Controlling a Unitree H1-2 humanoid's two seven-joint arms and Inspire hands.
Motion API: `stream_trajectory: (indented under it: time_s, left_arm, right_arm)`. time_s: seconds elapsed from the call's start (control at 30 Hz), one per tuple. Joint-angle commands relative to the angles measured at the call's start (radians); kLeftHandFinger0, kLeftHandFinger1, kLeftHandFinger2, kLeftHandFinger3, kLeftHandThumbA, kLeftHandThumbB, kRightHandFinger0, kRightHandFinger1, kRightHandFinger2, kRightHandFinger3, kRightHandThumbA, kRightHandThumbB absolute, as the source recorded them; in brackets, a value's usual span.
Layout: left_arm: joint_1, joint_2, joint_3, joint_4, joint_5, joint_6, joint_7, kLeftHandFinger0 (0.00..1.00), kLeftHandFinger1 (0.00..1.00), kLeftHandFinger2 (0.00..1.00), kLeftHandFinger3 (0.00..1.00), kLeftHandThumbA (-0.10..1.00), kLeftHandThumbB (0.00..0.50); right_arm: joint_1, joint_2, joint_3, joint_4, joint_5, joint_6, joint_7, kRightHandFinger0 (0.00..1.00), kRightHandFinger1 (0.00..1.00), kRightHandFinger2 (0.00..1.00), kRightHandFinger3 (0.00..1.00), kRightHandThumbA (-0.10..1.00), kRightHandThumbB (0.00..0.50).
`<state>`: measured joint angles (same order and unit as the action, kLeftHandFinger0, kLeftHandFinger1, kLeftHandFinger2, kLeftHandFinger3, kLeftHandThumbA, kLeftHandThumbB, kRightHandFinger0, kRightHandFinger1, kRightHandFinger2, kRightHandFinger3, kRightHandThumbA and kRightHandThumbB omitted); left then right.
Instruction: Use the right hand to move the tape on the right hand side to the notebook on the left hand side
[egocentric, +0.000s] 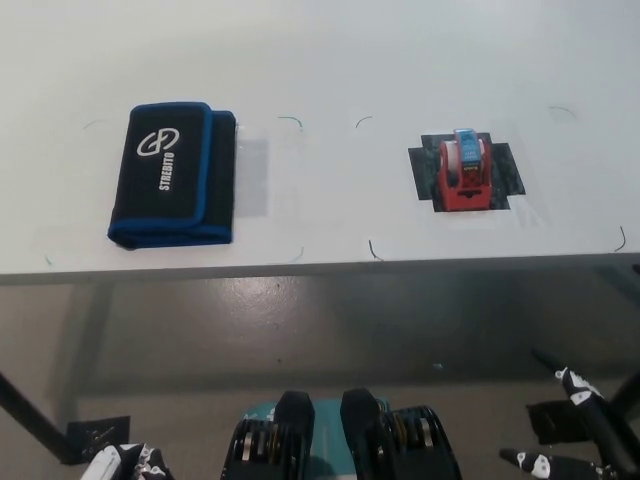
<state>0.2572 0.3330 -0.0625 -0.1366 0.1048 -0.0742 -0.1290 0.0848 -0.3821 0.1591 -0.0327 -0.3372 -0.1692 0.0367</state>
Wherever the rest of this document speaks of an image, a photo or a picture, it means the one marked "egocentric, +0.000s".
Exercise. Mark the black tape patch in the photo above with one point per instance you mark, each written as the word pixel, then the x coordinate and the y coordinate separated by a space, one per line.
pixel 507 172

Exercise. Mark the black ribbed robot body block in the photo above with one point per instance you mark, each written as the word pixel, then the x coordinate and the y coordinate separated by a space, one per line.
pixel 390 440
pixel 280 440

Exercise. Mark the black blue-trimmed Strebito notebook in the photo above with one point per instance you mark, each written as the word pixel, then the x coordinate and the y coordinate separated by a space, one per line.
pixel 165 180

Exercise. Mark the red tape dispenser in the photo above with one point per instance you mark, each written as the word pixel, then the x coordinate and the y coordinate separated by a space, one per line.
pixel 464 185

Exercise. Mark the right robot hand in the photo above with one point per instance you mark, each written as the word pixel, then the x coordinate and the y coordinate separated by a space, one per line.
pixel 582 392

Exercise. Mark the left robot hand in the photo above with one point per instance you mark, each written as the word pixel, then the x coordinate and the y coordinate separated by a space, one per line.
pixel 132 460

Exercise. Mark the black table leg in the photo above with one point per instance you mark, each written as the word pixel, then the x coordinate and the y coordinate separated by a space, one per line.
pixel 30 412
pixel 627 385

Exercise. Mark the black floor foot plate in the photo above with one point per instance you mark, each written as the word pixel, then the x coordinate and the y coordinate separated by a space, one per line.
pixel 555 422
pixel 97 437

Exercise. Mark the clear tape patch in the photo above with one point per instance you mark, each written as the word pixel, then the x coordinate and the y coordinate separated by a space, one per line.
pixel 254 175

